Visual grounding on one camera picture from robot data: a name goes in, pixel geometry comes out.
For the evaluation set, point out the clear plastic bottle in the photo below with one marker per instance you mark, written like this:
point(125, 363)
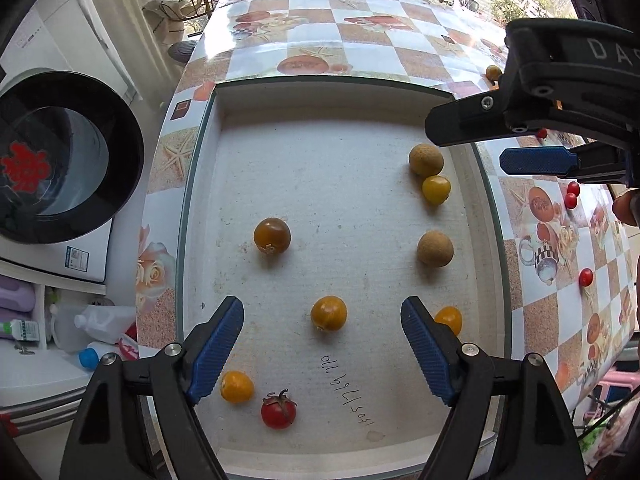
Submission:
point(105, 323)

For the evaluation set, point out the red cherry tomato lower pair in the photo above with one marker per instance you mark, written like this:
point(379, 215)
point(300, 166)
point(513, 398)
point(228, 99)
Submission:
point(570, 201)

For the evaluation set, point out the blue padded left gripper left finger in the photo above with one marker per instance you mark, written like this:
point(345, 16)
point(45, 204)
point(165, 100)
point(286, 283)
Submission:
point(108, 437)

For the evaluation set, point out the person's hand with pink nails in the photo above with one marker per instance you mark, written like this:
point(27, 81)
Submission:
point(626, 208)

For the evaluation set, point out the white shallow tray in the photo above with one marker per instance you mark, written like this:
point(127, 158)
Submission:
point(329, 156)

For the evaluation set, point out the purple detergent bottle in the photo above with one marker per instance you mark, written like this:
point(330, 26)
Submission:
point(16, 295)

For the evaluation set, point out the tan longan fruit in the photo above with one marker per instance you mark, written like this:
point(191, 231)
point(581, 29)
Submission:
point(426, 160)
point(435, 249)

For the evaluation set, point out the yellow cherry tomato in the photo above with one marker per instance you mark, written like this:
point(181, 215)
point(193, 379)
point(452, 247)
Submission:
point(436, 190)

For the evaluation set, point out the orange-yellow cherry tomato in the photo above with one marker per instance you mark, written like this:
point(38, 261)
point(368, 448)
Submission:
point(451, 317)

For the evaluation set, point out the yellow-orange cherry tomato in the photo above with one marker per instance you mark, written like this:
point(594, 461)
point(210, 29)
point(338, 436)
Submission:
point(329, 313)

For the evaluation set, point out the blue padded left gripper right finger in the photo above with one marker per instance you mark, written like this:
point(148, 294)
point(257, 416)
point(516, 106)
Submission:
point(536, 438)

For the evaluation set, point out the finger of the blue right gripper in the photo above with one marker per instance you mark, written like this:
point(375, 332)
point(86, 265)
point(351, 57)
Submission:
point(541, 161)

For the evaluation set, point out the green-yellow small fruit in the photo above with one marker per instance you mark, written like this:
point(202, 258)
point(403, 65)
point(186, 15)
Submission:
point(493, 73)

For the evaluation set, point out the brown dark cherry tomato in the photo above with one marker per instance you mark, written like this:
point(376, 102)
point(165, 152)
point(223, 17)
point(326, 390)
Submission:
point(272, 236)

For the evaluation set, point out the white washing machine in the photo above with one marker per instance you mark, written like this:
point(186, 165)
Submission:
point(71, 146)

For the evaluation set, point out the red cherry tomato pair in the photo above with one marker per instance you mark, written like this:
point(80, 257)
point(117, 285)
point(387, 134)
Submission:
point(570, 201)
point(573, 188)

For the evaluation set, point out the red tomato with stem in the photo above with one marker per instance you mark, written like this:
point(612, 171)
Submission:
point(278, 411)

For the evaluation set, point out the red cherry tomato upper pair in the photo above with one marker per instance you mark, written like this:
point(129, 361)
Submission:
point(573, 188)

